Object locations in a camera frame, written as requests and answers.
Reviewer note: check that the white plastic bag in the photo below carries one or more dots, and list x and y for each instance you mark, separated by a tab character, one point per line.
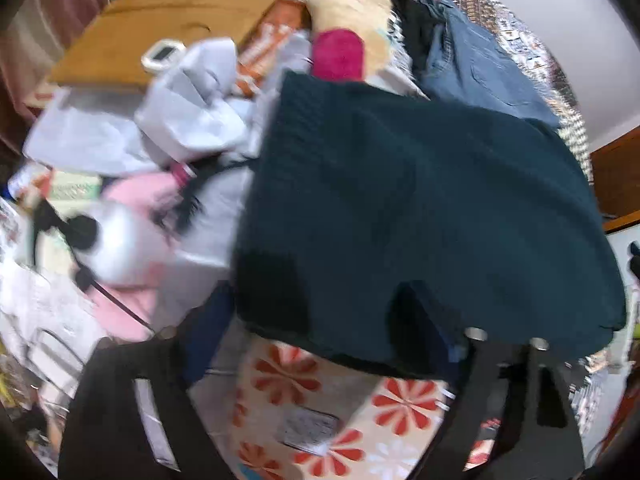
85	135

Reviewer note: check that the blue jeans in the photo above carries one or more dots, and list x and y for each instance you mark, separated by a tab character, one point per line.
480	70

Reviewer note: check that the red flower printed sheet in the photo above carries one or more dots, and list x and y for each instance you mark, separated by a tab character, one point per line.
350	410

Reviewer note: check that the pink cloth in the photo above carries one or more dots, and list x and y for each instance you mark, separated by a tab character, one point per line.
135	195

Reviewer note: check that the silver round appliance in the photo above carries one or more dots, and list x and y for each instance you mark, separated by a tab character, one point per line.
120	245

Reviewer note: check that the crumpled white cloth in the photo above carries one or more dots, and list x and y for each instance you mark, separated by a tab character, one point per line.
190	110

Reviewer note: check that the clear plastic packaging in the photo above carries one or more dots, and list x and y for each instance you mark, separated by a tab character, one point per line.
45	310

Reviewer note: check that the small white device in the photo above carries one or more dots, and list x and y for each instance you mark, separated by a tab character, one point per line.
162	54

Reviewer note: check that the orange printed packet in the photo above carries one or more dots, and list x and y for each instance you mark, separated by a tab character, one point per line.
270	35

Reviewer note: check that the brown cardboard box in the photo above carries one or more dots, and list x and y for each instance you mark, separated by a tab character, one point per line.
165	25

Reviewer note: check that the dark teal pants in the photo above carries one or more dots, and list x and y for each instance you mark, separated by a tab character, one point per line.
400	200

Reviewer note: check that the grey cloth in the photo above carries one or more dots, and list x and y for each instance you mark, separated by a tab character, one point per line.
215	220

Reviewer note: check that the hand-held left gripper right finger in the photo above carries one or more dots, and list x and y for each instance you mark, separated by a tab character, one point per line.
475	377

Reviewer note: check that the maroon curtain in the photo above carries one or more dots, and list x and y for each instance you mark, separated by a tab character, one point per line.
30	35

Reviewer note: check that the brown wooden furniture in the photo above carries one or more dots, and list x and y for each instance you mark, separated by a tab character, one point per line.
617	175

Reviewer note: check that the yellow pink-spotted cloth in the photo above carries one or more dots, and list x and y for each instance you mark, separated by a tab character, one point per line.
350	5

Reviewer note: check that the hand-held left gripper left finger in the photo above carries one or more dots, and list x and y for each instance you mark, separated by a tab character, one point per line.
167	365

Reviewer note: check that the black garment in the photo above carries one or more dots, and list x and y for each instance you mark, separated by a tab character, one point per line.
415	30

